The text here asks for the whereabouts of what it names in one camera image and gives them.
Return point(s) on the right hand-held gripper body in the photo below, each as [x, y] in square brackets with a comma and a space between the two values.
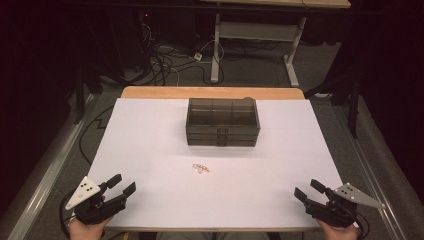
[333, 211]

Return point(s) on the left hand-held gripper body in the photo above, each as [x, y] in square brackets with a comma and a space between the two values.
[90, 208]

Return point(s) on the person's left hand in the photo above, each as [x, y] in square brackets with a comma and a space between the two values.
[86, 232]

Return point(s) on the white desk frame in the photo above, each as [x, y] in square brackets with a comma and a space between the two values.
[256, 31]

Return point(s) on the smoky clear plastic drawer box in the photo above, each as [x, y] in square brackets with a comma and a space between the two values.
[206, 115]

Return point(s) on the black stand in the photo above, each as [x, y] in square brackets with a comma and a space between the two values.
[80, 100]
[353, 113]

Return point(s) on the white table mat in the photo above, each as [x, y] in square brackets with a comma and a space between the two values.
[150, 150]

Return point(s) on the wooden table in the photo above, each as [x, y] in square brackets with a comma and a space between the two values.
[213, 92]

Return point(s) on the metal floor rail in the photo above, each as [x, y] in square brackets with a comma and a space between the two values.
[363, 160]
[50, 173]

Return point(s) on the white power adapter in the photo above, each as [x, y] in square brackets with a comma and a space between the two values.
[198, 56]

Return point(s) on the person's right hand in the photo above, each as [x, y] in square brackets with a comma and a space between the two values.
[343, 234]

